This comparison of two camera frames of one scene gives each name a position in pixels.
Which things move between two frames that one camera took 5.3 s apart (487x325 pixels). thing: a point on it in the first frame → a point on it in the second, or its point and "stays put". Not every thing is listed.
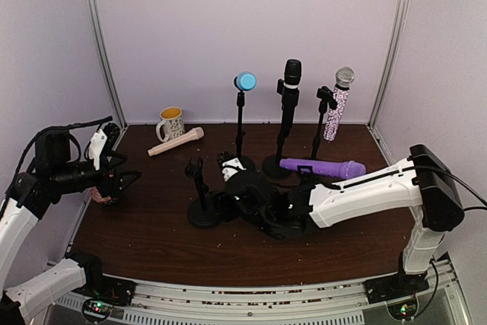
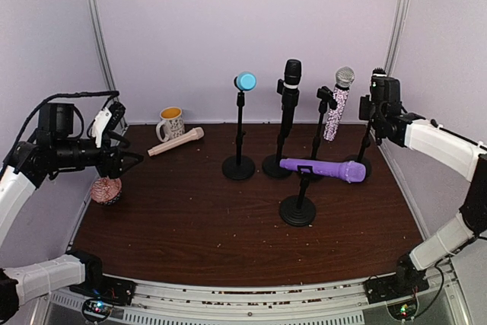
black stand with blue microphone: [247, 164] stays put
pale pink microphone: [197, 133] stays put
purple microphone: [344, 169] stays put
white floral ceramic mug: [172, 119] stays put
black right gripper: [226, 211] → [363, 113]
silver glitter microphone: [344, 77] stays put
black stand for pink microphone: [203, 213] → [361, 157]
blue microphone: [246, 81] stays put
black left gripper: [112, 186] → [112, 167]
